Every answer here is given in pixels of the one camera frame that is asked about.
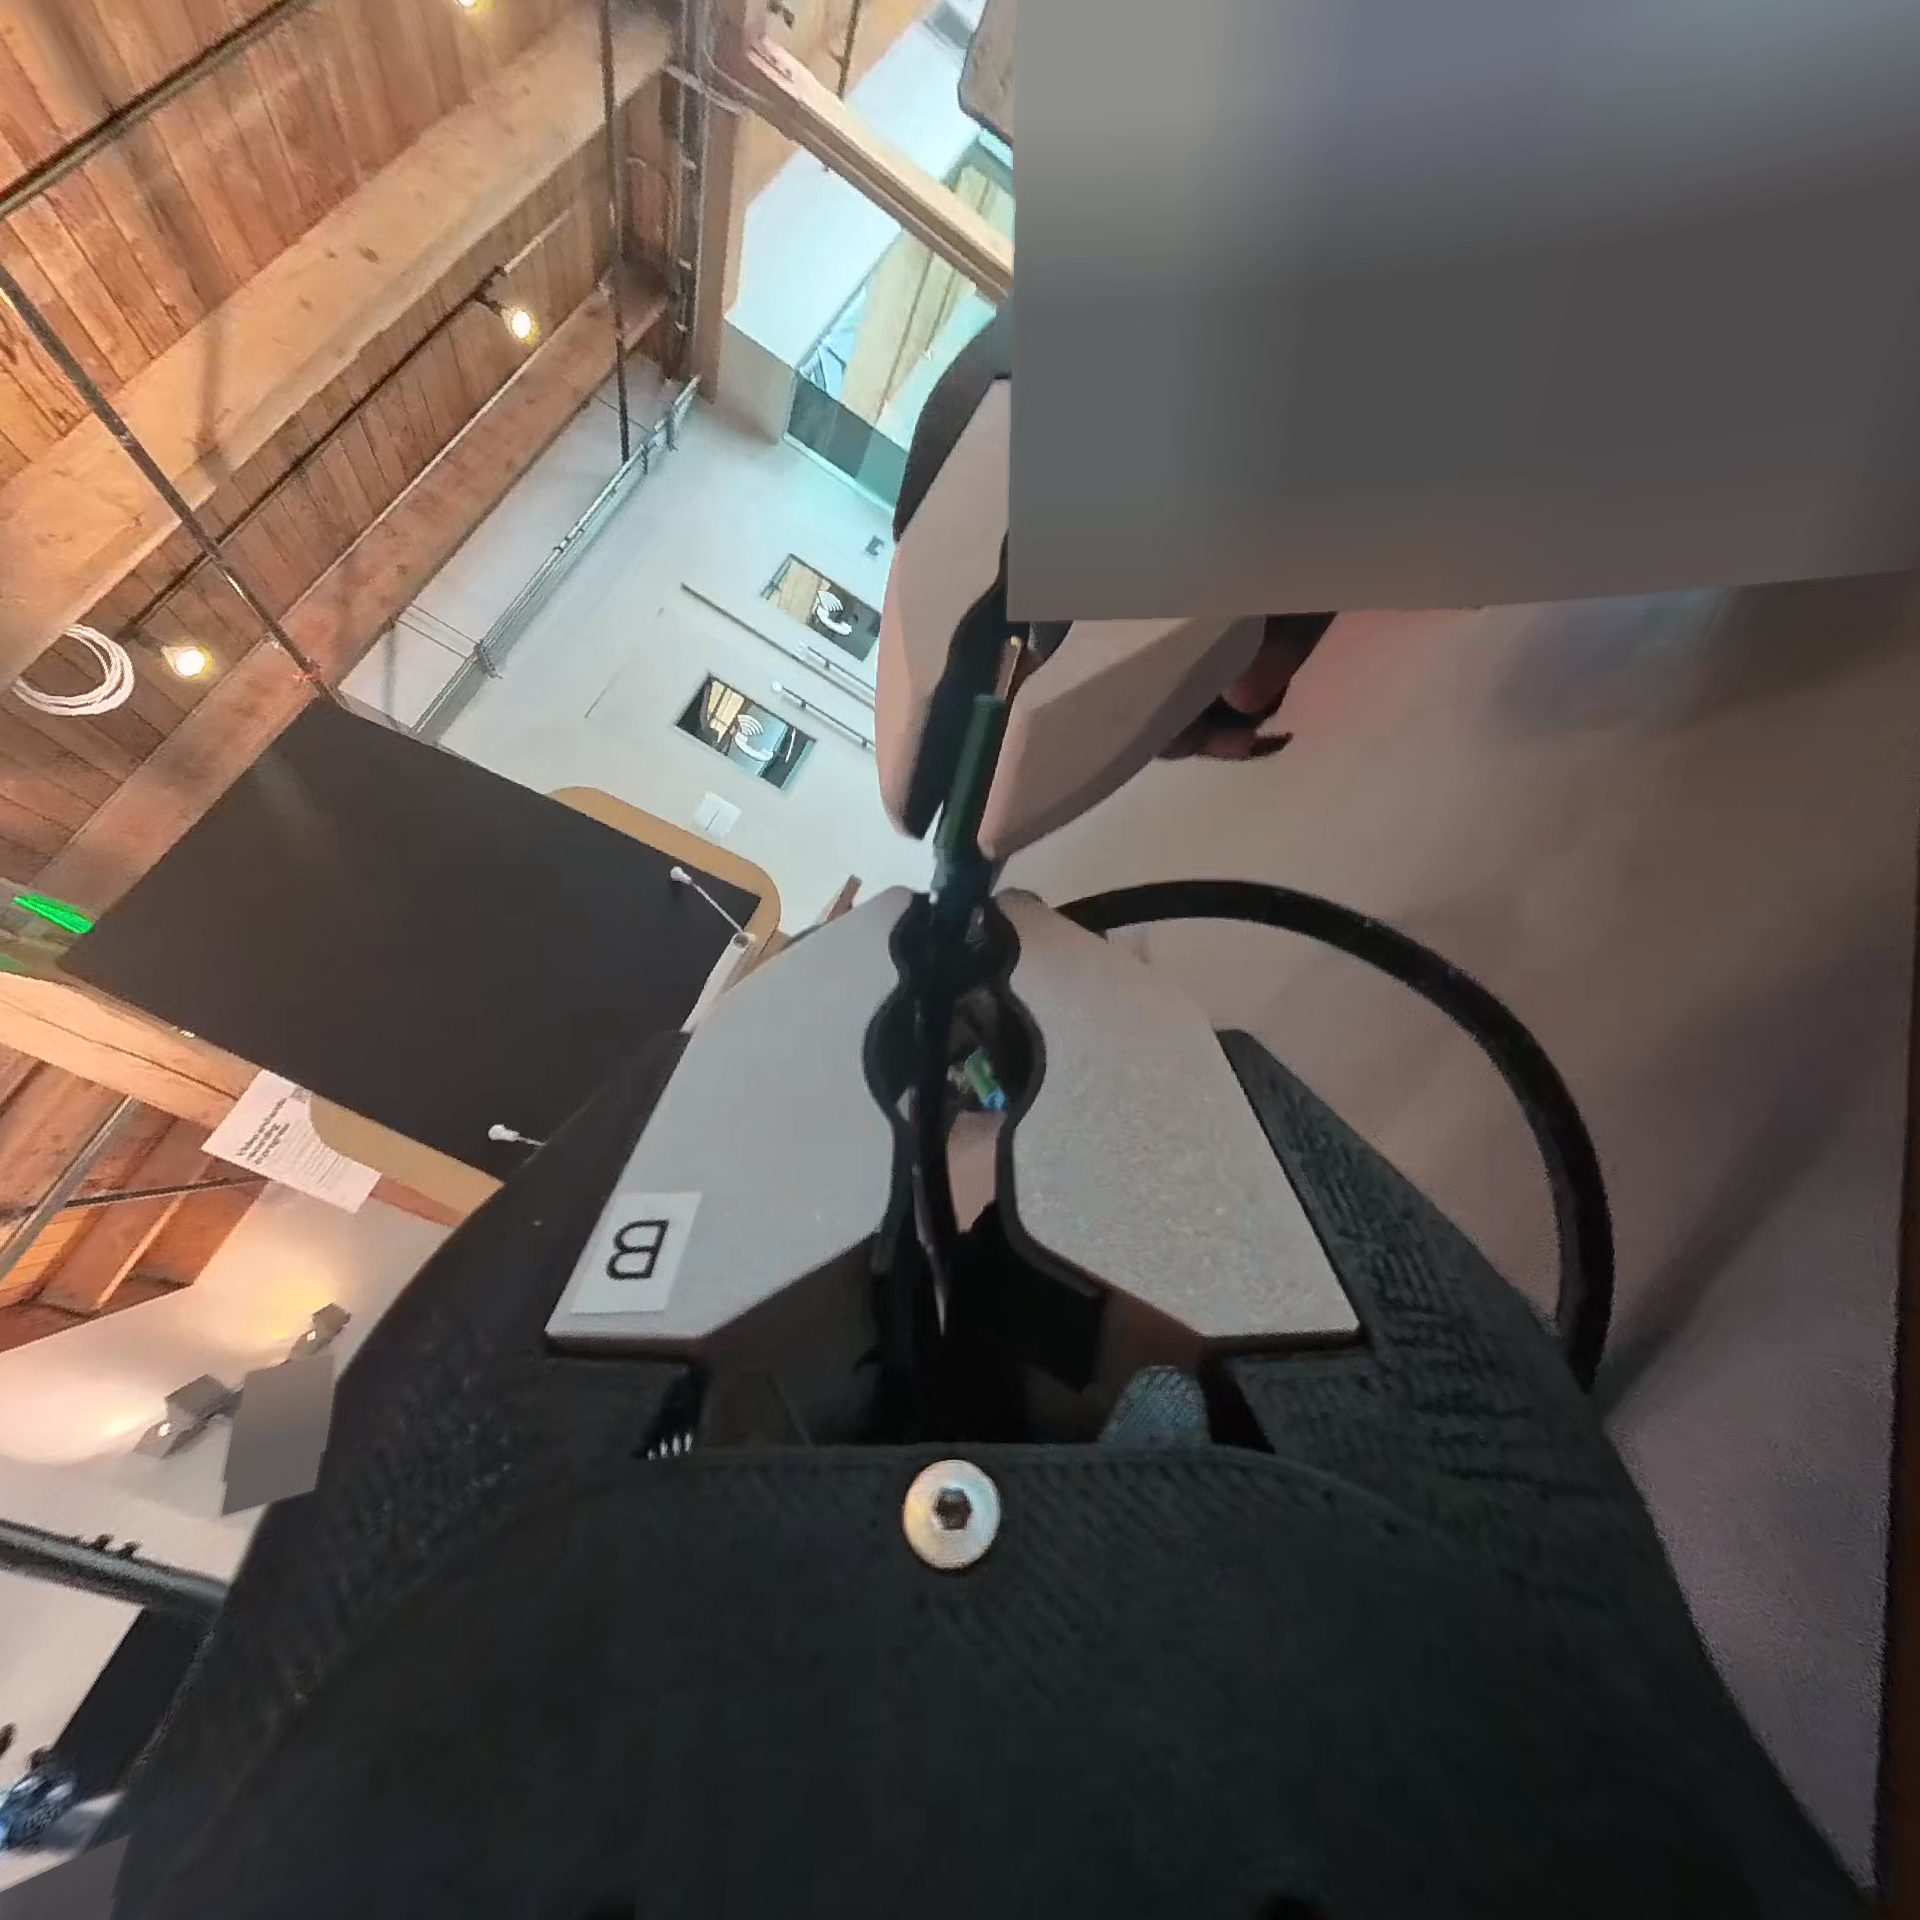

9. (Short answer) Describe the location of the white paper sign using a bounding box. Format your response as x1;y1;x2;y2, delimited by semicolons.
199;1069;388;1217

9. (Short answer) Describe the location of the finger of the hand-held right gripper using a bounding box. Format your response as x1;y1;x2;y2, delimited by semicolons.
981;612;1280;864
877;397;1029;845

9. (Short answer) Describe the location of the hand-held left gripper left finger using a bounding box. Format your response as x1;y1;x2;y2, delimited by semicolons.
542;885;928;1349

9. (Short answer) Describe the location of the white cable coil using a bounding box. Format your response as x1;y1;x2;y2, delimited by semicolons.
13;626;139;716

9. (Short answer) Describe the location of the black panel board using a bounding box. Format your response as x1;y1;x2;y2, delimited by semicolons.
68;699;759;1193

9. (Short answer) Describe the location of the person's right hand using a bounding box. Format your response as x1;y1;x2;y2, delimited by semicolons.
1167;612;1341;765

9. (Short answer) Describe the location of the green plug hdmi cable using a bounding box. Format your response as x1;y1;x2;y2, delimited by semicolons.
873;639;1617;1419

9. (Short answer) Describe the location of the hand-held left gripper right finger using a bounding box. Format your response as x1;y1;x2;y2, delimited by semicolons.
981;890;1367;1340

